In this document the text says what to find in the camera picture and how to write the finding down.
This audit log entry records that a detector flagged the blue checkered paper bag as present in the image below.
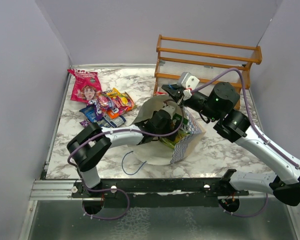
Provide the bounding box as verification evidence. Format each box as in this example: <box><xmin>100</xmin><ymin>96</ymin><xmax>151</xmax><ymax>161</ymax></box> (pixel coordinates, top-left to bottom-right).
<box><xmin>129</xmin><ymin>94</ymin><xmax>206</xmax><ymax>166</ymax></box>

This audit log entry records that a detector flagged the orange Fox's candy packet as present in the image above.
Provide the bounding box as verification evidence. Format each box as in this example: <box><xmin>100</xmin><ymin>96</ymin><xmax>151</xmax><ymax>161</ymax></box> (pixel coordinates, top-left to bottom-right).
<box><xmin>106</xmin><ymin>92</ymin><xmax>137</xmax><ymax>119</ymax></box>

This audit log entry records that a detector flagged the yellow M&M's packet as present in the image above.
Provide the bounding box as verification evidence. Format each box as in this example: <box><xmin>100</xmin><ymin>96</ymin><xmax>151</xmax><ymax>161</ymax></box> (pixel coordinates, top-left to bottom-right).
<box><xmin>104</xmin><ymin>87</ymin><xmax>120</xmax><ymax>98</ymax></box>

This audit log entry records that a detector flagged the purple Fox's berries packet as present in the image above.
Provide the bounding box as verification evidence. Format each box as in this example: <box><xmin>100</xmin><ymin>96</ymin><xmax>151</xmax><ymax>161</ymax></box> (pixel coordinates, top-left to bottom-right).
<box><xmin>88</xmin><ymin>91</ymin><xmax>115</xmax><ymax>112</ymax></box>

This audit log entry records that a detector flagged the blue snack packet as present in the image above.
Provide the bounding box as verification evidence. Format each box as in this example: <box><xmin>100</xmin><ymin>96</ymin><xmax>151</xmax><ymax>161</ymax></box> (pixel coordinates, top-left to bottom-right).
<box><xmin>79</xmin><ymin>105</ymin><xmax>126</xmax><ymax>128</ymax></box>

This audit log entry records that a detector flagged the purple M&M's packet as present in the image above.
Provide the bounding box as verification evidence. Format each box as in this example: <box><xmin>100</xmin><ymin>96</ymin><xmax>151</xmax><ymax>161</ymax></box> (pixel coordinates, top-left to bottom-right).
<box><xmin>80</xmin><ymin>119</ymin><xmax>91</xmax><ymax>128</ymax></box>

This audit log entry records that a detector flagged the pink chips bag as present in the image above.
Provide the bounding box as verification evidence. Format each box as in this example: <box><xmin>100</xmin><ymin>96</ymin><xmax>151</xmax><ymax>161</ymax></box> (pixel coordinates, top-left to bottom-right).
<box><xmin>67</xmin><ymin>69</ymin><xmax>102</xmax><ymax>104</ymax></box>

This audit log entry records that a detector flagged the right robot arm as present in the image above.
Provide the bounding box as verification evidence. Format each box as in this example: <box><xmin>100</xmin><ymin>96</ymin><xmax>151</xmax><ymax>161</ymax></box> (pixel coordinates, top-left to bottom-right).
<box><xmin>182</xmin><ymin>82</ymin><xmax>300</xmax><ymax>207</ymax></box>

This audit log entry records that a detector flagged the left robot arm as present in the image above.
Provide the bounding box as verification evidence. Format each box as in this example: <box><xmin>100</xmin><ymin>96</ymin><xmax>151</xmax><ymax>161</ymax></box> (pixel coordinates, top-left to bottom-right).
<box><xmin>66</xmin><ymin>105</ymin><xmax>178</xmax><ymax>198</ymax></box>

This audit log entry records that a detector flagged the small red box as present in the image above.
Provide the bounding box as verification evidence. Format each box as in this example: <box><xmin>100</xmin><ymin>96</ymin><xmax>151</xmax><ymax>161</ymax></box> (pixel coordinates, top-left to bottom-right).
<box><xmin>154</xmin><ymin>91</ymin><xmax>167</xmax><ymax>96</ymax></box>

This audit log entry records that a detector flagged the green snack packet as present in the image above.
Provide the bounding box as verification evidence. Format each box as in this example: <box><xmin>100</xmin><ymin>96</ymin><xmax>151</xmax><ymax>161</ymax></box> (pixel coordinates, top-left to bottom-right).
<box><xmin>159</xmin><ymin>113</ymin><xmax>190</xmax><ymax>149</ymax></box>

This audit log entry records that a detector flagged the wooden rack shelf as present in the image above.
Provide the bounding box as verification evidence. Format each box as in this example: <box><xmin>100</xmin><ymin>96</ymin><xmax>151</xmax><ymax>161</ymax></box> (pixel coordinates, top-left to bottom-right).
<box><xmin>152</xmin><ymin>34</ymin><xmax>263</xmax><ymax>111</ymax></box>

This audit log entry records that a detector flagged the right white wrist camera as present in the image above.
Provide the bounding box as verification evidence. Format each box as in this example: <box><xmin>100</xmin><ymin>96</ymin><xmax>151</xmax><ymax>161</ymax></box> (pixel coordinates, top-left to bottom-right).
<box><xmin>177</xmin><ymin>72</ymin><xmax>200</xmax><ymax>101</ymax></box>

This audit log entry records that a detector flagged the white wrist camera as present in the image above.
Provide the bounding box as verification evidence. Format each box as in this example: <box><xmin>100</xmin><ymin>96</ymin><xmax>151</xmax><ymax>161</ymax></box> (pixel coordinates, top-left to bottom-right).
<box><xmin>162</xmin><ymin>105</ymin><xmax>177</xmax><ymax>119</ymax></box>
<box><xmin>177</xmin><ymin>72</ymin><xmax>200</xmax><ymax>101</ymax></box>

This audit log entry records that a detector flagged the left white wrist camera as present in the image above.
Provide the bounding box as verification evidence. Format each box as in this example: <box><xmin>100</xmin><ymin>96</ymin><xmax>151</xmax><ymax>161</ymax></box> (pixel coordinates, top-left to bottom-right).
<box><xmin>162</xmin><ymin>105</ymin><xmax>177</xmax><ymax>119</ymax></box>

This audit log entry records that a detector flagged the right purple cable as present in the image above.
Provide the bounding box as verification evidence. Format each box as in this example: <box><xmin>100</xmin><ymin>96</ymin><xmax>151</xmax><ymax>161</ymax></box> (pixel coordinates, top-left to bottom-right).
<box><xmin>192</xmin><ymin>67</ymin><xmax>300</xmax><ymax>218</ymax></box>

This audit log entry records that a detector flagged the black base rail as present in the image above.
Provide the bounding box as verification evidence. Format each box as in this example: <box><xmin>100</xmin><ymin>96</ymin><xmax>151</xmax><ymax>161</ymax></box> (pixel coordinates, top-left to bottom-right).
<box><xmin>71</xmin><ymin>177</ymin><xmax>249</xmax><ymax>208</ymax></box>

